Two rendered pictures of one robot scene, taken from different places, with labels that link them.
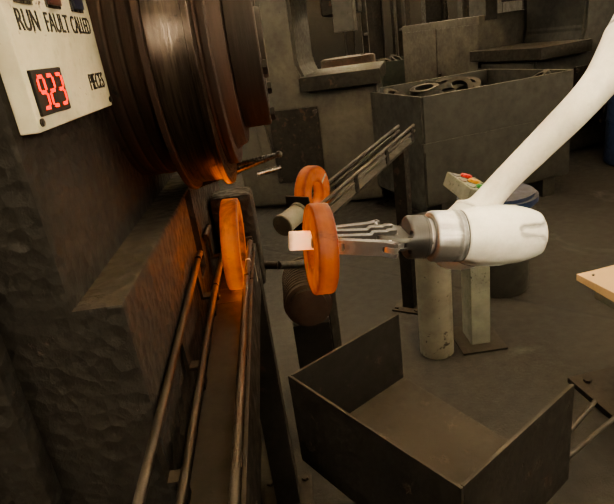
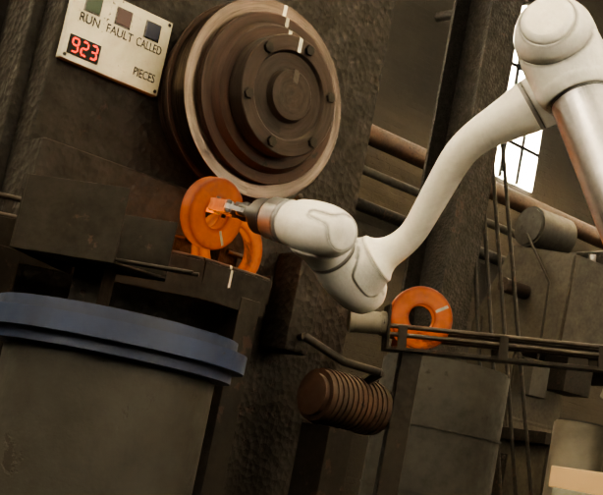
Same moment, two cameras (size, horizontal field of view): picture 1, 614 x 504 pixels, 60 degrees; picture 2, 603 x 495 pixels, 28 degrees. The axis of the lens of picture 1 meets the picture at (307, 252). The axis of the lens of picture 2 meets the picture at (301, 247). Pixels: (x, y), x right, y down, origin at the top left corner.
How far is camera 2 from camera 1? 2.36 m
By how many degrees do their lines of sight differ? 59
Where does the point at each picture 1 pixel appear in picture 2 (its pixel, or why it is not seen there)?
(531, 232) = (316, 216)
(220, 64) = (214, 82)
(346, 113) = not seen: outside the picture
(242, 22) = (242, 62)
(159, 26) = (184, 52)
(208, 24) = (217, 58)
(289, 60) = not seen: outside the picture
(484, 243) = (282, 216)
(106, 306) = (39, 137)
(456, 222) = (279, 200)
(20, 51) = (72, 26)
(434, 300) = not seen: outside the picture
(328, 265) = (186, 202)
